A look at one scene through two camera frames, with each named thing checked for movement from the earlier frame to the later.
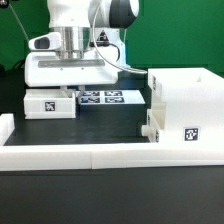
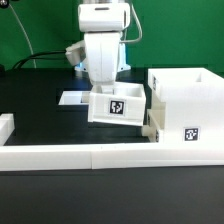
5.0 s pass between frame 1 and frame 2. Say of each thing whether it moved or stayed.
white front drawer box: stayed
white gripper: moved
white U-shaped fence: stayed
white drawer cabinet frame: stayed
